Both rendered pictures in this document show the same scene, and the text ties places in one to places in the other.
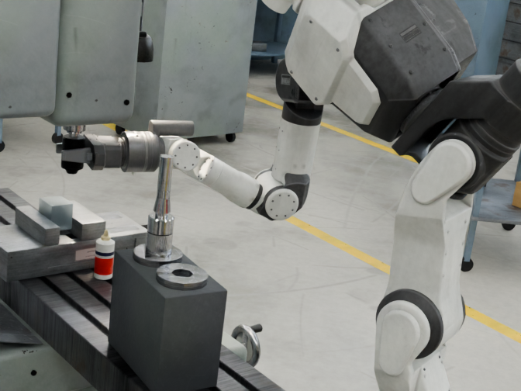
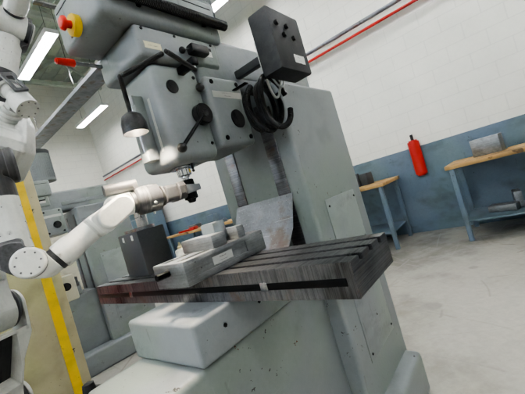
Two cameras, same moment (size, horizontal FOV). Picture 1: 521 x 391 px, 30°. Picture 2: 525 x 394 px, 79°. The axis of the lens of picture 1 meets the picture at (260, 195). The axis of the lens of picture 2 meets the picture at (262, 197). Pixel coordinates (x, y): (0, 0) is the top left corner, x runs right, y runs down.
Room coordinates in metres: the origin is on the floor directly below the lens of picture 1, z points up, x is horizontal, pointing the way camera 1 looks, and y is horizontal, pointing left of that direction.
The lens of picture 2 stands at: (3.08, 0.42, 1.14)
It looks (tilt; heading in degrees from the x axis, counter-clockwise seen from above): 0 degrees down; 169
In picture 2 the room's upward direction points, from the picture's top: 16 degrees counter-clockwise
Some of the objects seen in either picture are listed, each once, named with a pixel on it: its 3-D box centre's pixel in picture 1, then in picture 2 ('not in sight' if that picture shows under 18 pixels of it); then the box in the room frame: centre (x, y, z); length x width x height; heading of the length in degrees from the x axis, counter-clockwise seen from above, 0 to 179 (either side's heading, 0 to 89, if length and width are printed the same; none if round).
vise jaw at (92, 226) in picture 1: (77, 219); (203, 242); (2.04, 0.40, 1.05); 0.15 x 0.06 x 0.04; 40
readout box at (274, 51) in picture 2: not in sight; (282, 46); (2.02, 0.85, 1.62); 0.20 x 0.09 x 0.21; 130
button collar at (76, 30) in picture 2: not in sight; (74, 25); (2.10, 0.23, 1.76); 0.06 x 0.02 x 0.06; 40
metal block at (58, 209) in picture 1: (55, 213); (214, 231); (2.01, 0.44, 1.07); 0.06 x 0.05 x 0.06; 40
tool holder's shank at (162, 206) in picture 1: (163, 186); not in sight; (1.63, 0.17, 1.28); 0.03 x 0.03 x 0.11
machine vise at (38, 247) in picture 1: (66, 236); (212, 250); (2.03, 0.42, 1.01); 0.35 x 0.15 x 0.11; 130
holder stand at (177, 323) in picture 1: (165, 313); (144, 249); (1.59, 0.14, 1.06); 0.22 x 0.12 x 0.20; 33
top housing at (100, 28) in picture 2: not in sight; (144, 27); (1.95, 0.41, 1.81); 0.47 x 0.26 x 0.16; 130
